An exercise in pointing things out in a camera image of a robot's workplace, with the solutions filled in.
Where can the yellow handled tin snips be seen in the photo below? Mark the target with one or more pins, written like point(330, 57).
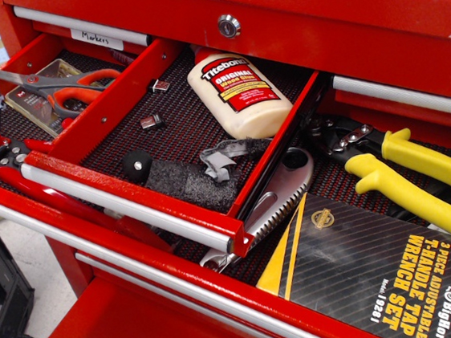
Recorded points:
point(412, 176)

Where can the silver cabinet lock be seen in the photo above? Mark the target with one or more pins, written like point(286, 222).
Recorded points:
point(228, 26)

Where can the red tool chest cabinet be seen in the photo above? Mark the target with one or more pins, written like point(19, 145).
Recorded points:
point(403, 43)

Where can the red handled wire stripper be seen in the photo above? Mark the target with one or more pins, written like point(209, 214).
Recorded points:
point(12, 156)

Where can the Titebond wood glue bottle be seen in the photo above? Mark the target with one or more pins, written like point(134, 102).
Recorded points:
point(243, 101)

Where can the small open red drawer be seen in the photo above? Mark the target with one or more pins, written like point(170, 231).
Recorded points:
point(85, 160)

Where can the clear drill bit case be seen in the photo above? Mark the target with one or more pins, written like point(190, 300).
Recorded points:
point(37, 109)

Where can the wide open red drawer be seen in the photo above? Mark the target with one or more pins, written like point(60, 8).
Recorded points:
point(215, 283)

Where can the small black clip lower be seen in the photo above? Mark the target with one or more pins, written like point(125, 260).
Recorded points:
point(151, 122)

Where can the small black clip upper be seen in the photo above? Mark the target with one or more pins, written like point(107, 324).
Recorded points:
point(158, 86)

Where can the red grey handled scissors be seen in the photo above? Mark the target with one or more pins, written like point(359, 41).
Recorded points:
point(58, 90)

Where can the small black clip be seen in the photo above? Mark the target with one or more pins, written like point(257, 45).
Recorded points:
point(151, 122)
point(158, 86)

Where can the white markers label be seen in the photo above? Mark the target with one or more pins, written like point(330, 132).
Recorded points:
point(97, 39)

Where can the crumpled grey tape piece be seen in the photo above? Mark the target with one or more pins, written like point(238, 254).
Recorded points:
point(220, 158)

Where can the silver folding saw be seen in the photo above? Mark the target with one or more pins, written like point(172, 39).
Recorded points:
point(289, 182)

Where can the black yellow tap wrench box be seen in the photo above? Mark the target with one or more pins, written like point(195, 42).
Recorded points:
point(384, 276)

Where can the black round knob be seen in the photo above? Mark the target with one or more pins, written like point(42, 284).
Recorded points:
point(137, 165)

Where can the bottom open red drawer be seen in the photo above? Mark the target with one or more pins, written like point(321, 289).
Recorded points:
point(145, 330)

